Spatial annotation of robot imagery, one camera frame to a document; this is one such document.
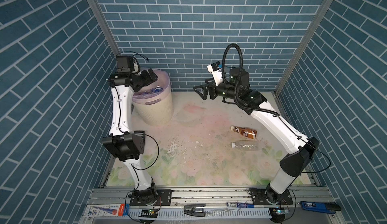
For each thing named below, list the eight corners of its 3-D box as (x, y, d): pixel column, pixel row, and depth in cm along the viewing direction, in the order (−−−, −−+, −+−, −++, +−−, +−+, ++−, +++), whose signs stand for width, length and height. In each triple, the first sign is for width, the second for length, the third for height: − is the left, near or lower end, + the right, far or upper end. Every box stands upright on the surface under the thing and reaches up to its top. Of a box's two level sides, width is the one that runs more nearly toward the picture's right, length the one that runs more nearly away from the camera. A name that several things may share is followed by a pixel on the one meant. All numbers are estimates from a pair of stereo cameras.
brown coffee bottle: (228, 132, 99) (230, 128, 95) (230, 127, 102) (232, 123, 97) (253, 141, 96) (256, 136, 91) (254, 136, 98) (257, 131, 93)
